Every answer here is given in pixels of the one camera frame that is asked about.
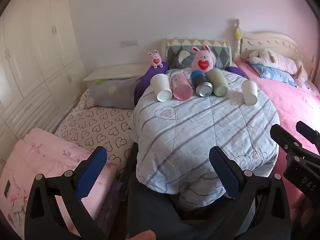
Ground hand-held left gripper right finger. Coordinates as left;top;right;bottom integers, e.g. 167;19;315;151
209;146;292;240

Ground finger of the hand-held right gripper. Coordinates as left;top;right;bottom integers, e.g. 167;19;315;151
296;121;320;142
270;124;320;166

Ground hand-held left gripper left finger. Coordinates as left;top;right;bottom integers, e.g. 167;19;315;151
24;146;108;240

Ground slim white cup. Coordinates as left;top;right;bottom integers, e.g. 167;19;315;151
241;80;258;106

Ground green tumbler cup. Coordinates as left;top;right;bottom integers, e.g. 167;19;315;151
207;69;229;97

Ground black cup with blue lid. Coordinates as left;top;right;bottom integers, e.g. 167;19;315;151
190;70;213;97

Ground wide white paper cup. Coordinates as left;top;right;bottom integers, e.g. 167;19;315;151
150;74;173;102

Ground person's right hand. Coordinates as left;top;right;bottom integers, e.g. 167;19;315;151
291;194;320;233

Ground pink blanket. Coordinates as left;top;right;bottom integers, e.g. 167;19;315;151
234;59;320;205

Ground folded pink quilt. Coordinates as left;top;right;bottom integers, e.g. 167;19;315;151
0;127;120;240

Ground striped light blue quilt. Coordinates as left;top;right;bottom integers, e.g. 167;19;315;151
131;67;280;207

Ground heart print bed sheet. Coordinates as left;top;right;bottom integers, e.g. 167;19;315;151
54;87;135;173

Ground blue printed pillow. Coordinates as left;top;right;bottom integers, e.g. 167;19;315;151
251;64;298;87

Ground dark cloth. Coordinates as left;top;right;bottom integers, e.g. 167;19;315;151
125;142;255;240

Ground white dog plush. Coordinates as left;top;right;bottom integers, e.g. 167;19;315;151
247;49;308;82

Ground grey floral pillow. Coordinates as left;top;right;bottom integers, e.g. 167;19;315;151
86;78;140;110

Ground cream bed headboard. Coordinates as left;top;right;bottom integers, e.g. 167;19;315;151
234;19;320;80

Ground pink transparent bottle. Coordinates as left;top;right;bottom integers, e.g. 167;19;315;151
169;70;194;100

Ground diamond patterned cushion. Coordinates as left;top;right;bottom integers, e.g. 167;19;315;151
165;38;232;70

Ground purple cloth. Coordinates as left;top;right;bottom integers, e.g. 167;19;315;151
134;62;170;105

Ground large pink bunny plush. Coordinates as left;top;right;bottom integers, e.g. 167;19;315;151
190;44;216;73

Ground grey plush cushion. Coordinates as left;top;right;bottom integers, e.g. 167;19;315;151
171;49;197;70

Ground small pink bunny plush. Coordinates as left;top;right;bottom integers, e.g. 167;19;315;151
148;50;164;69

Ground cream wardrobe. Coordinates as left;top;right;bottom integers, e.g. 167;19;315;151
0;0;87;167

